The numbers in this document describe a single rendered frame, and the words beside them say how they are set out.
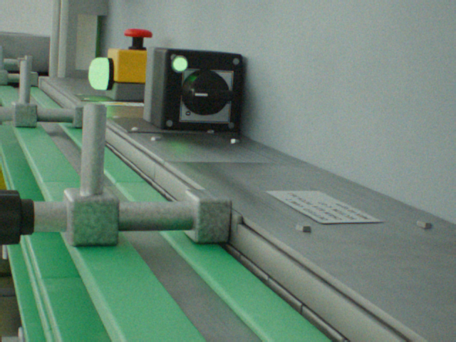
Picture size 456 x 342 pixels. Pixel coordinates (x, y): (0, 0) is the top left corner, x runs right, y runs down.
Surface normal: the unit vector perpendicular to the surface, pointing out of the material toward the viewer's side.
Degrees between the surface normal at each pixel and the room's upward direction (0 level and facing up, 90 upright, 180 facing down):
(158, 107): 0
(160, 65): 0
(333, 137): 0
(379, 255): 90
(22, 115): 90
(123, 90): 90
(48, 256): 90
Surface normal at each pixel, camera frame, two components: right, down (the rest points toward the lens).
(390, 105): -0.94, -0.01
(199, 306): 0.07, -0.98
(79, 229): 0.34, 0.20
